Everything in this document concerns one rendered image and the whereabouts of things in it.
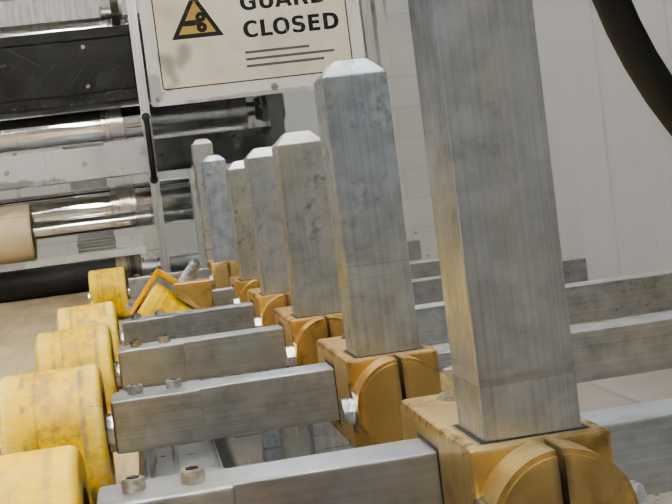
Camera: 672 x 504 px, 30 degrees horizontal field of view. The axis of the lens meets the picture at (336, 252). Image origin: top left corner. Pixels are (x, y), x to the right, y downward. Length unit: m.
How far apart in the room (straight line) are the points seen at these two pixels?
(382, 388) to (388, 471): 0.18
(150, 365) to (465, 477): 0.55
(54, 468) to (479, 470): 0.15
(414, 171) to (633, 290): 8.25
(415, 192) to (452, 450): 8.82
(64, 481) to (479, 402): 0.15
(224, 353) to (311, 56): 1.82
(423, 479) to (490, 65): 0.16
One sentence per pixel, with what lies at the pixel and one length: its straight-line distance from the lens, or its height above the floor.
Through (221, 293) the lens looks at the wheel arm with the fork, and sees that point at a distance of 1.46.
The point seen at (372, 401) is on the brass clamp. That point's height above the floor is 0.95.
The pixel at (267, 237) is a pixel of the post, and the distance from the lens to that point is 1.17.
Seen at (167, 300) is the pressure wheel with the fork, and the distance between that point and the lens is 1.44.
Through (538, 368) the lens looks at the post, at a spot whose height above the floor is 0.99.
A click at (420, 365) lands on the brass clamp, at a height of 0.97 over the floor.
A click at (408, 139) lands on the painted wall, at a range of 9.26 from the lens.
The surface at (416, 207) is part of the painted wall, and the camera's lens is 9.26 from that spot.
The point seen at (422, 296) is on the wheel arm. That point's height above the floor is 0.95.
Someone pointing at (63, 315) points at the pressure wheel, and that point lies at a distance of 1.20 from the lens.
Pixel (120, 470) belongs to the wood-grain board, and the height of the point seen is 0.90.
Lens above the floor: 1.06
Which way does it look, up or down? 3 degrees down
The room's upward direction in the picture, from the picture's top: 7 degrees counter-clockwise
